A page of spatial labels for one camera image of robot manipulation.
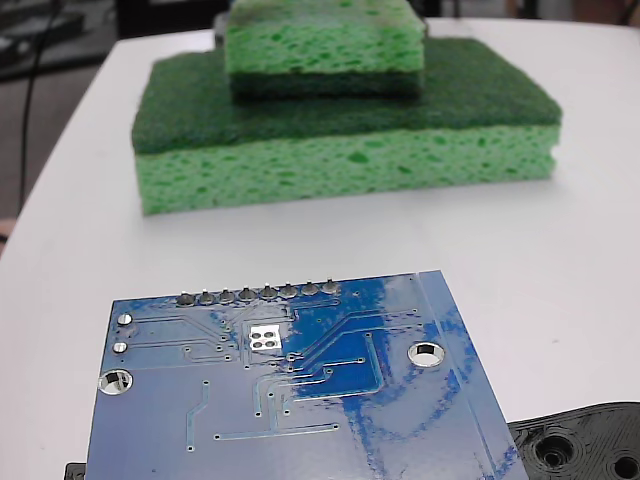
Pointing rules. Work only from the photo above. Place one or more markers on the small green sponge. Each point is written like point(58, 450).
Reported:
point(320, 50)

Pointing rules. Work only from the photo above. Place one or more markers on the grey metal stand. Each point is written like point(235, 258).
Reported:
point(220, 30)

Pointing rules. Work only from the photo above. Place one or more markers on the black plastic mount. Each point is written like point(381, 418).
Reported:
point(580, 435)

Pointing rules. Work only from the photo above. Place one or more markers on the dark background equipment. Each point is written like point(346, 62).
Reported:
point(30, 45)

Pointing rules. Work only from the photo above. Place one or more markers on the blue printed circuit board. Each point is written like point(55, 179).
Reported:
point(320, 430)

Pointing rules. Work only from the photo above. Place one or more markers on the large green sponge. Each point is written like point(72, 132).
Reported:
point(320, 165)

